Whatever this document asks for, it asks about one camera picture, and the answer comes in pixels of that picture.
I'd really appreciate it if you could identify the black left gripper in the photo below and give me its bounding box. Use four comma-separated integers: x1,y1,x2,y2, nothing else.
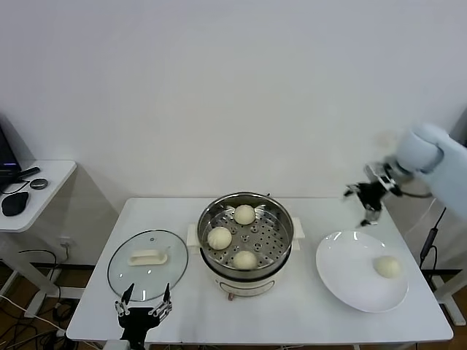
113,283,174,342

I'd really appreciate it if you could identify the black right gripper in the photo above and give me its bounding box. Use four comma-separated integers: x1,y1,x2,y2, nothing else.
342,181,388,228

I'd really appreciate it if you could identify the glass lid with cream handle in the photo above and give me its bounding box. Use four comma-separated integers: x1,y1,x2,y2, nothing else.
107,228,190,302

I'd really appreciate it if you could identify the white steamed baozi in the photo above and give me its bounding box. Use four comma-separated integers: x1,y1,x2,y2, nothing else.
207,226,233,251
233,204,256,225
232,250,258,271
373,255,401,279

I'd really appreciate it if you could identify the stainless steel steamer basket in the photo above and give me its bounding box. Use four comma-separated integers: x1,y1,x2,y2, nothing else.
198,192,294,277

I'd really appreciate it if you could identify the white round plate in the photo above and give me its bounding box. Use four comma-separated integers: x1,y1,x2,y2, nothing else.
315,230,409,314

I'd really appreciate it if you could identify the white electric cooker base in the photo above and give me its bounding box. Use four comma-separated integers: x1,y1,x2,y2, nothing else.
186,218,306,303

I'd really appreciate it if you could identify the white side table with mouse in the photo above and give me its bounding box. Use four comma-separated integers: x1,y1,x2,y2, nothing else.
0,159,78,318

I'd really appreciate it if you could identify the black computer mouse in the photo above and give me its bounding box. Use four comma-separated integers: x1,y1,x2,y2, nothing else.
1,191,30,217

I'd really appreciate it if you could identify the black laptop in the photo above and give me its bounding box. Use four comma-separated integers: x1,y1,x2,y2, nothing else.
0,122,21,183

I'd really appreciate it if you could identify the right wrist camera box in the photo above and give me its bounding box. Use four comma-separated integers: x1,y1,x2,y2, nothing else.
364,163,398,191

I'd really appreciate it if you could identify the thin right wrist cable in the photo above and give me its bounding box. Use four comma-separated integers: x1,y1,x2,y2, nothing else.
401,182,433,198

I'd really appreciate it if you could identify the black cable with adapter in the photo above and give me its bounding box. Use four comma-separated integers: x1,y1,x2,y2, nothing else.
419,207,448,271

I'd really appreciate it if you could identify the black floor cable bundle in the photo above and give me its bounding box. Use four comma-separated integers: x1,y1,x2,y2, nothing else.
0,295,76,350

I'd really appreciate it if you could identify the black looping floor cable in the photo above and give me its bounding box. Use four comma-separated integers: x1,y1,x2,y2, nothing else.
18,249,61,292

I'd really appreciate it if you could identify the white floor cable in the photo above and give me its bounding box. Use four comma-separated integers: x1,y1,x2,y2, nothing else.
0,293,69,335

